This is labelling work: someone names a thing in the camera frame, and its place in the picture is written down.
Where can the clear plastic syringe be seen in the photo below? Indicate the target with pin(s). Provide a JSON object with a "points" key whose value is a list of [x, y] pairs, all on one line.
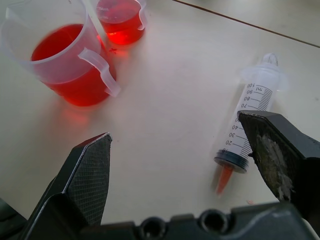
{"points": [[252, 112]]}

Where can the large clear plastic measuring cup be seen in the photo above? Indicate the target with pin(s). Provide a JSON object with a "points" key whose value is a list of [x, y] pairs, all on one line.
{"points": [[67, 72]]}

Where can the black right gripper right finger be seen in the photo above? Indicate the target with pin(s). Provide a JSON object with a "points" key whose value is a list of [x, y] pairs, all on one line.
{"points": [[280, 150]]}

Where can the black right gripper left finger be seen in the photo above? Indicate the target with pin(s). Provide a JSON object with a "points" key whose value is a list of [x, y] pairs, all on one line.
{"points": [[87, 175]]}

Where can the small clear plastic measuring cup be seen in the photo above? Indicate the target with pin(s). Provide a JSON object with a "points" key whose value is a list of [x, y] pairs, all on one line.
{"points": [[120, 22]]}

